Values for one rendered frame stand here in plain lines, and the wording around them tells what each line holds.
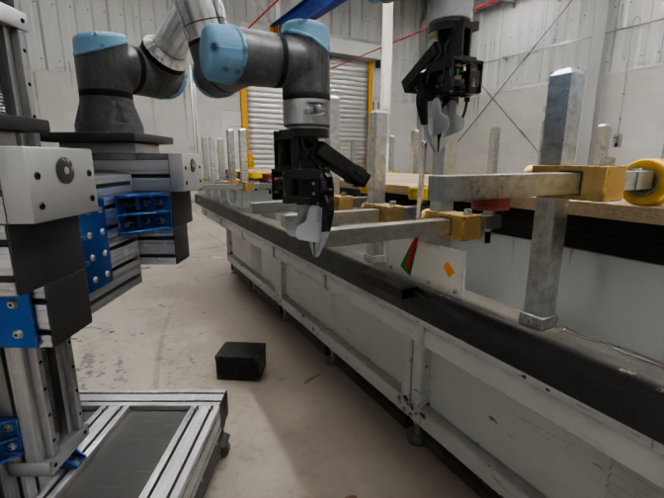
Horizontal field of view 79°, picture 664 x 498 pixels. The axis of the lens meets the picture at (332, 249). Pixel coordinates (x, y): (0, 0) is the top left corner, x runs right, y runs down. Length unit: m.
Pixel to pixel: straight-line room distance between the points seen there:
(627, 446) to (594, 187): 0.39
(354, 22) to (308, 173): 10.14
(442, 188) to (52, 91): 8.40
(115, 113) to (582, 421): 1.13
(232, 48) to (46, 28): 8.31
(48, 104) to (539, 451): 8.42
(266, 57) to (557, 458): 1.06
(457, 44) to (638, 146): 7.80
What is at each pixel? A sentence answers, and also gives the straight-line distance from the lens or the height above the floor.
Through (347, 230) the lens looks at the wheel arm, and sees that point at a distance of 0.70.
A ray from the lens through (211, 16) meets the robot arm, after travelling 0.75.
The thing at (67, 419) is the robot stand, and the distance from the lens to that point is 1.16.
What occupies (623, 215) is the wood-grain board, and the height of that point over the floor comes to 0.88.
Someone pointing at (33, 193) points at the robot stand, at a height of 0.94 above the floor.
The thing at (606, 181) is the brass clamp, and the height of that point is 0.95.
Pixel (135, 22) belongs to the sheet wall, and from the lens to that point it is 9.03.
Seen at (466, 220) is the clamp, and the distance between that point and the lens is 0.83.
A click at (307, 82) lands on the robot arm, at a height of 1.09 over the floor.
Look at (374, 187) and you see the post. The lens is 1.07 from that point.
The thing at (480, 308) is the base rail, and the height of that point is 0.70.
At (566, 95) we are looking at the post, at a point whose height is 1.07.
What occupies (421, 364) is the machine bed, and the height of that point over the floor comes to 0.33.
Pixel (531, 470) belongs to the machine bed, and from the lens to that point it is 1.26.
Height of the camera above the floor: 0.98
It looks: 13 degrees down
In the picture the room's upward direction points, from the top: straight up
